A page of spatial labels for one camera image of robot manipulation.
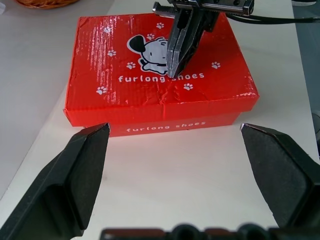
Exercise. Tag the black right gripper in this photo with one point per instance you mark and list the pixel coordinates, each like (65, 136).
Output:
(225, 6)

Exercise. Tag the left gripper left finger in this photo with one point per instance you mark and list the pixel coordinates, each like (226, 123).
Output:
(50, 190)

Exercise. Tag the orange wicker basket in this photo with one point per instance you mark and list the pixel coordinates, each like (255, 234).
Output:
(45, 3)

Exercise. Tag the red cardboard shoe box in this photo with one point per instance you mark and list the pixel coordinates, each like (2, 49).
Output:
(100, 100)

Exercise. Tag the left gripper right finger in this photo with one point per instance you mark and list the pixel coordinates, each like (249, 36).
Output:
(287, 175)

